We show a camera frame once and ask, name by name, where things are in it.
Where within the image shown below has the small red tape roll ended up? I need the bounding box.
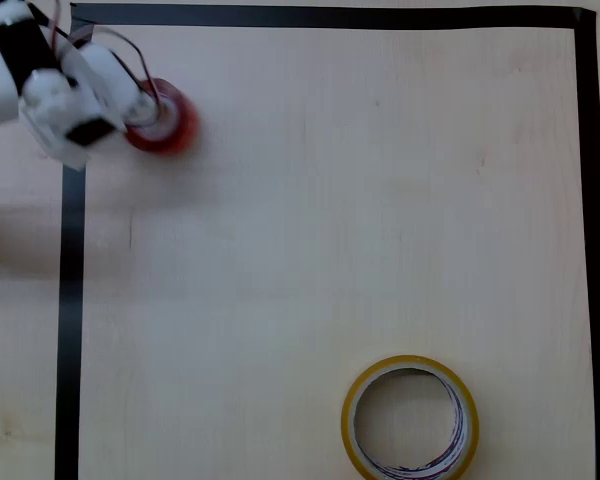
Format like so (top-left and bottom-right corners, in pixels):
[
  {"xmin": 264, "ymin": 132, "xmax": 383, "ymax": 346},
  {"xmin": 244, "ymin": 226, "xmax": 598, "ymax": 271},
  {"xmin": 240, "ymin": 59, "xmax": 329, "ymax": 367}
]
[{"xmin": 123, "ymin": 77, "xmax": 200, "ymax": 156}]

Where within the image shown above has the red and black cable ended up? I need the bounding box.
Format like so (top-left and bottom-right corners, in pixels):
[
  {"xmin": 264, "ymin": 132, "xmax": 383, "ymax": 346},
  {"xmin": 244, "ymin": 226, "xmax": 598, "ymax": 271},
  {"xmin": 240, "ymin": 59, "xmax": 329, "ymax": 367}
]
[{"xmin": 48, "ymin": 0, "xmax": 162, "ymax": 109}]

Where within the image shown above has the big yellow tape roll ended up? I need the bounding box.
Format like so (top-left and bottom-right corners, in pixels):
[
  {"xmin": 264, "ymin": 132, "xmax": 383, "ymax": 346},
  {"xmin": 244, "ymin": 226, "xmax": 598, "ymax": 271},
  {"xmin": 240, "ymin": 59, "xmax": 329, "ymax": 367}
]
[{"xmin": 340, "ymin": 354, "xmax": 480, "ymax": 480}]

